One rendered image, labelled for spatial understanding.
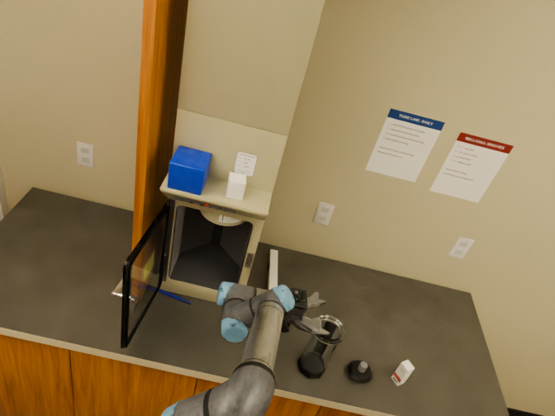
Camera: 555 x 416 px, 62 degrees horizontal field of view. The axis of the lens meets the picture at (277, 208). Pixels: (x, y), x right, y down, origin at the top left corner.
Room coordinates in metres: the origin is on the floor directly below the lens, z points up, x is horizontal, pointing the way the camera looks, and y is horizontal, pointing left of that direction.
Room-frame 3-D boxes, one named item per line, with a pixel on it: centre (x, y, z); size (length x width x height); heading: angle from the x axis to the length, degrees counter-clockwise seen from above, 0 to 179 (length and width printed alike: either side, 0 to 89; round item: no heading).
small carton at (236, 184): (1.09, 0.14, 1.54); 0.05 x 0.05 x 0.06; 12
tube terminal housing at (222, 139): (1.27, 0.20, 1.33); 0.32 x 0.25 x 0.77; 94
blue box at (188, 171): (1.08, 0.28, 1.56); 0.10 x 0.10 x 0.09; 4
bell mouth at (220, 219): (1.25, 0.18, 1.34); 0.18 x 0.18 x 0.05
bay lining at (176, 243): (1.27, 0.20, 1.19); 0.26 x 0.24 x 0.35; 94
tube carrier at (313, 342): (1.00, -0.28, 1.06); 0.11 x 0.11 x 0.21
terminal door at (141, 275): (0.97, 0.34, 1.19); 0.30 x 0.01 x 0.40; 178
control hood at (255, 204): (1.09, 0.18, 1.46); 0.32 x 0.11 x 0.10; 94
